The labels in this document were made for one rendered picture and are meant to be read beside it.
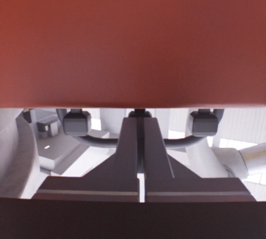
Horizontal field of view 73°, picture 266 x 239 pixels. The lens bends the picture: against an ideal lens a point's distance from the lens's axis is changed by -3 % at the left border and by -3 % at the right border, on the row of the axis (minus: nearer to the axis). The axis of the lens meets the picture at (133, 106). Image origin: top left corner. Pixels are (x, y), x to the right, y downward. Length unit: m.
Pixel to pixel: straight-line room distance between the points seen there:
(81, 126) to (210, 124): 0.11
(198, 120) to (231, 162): 0.59
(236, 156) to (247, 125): 13.42
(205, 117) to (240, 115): 13.74
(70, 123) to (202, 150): 0.43
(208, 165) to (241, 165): 0.22
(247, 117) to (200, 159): 13.46
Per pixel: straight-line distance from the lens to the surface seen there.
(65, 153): 3.01
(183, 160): 3.21
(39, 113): 4.36
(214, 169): 0.57
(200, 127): 0.17
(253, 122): 14.14
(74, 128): 0.17
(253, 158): 0.78
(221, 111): 0.23
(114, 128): 3.60
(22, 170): 1.44
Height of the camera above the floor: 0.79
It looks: 16 degrees up
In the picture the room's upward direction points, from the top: 180 degrees clockwise
